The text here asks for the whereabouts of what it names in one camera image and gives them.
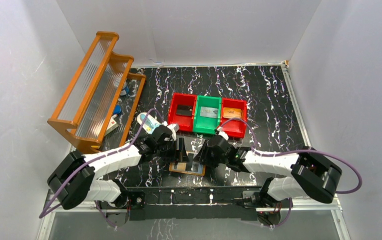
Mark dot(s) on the white green small box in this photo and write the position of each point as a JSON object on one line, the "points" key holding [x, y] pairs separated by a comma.
{"points": [[112, 125]]}

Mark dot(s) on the white credit card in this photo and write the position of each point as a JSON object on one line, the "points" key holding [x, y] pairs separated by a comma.
{"points": [[209, 112]]}

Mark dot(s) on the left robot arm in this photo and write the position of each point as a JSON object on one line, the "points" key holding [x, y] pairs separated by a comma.
{"points": [[78, 177]]}

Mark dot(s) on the orange wooden shelf rack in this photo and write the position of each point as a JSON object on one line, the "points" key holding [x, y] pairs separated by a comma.
{"points": [[85, 109]]}

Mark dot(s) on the black card in red bin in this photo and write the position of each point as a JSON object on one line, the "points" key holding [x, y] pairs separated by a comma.
{"points": [[184, 110]]}

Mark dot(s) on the black credit card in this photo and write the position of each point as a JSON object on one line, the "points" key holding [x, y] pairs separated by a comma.
{"points": [[181, 159]]}

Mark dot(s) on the orange leather card holder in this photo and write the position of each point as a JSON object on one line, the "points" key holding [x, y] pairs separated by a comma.
{"points": [[190, 167]]}

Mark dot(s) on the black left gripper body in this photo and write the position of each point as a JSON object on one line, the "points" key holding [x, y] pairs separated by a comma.
{"points": [[174, 149]]}

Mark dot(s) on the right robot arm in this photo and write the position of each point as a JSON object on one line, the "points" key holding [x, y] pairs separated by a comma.
{"points": [[304, 173]]}

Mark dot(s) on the green plastic bin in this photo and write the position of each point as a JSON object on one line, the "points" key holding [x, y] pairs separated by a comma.
{"points": [[204, 125]]}

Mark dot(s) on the red plastic bin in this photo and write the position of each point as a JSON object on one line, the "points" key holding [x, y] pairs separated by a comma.
{"points": [[234, 127], [185, 122]]}

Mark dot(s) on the blue white bottle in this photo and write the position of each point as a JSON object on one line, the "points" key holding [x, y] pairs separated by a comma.
{"points": [[123, 85]]}

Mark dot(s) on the red plastic bin left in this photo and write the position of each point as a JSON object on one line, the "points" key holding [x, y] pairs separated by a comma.
{"points": [[185, 122]]}

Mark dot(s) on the gold credit card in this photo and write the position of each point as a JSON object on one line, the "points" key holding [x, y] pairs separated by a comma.
{"points": [[230, 112]]}

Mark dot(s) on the blue cap container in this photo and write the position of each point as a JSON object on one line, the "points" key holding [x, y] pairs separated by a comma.
{"points": [[117, 110]]}

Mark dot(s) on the red plastic bin right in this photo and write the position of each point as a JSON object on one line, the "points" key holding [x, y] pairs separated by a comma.
{"points": [[234, 127]]}

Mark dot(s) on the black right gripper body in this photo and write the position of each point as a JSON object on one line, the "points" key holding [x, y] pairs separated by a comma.
{"points": [[214, 160]]}

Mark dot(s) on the white blue tube package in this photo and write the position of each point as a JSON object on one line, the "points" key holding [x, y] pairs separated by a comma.
{"points": [[150, 124]]}

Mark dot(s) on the aluminium frame rail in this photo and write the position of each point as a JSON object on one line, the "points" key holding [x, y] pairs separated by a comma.
{"points": [[222, 82]]}

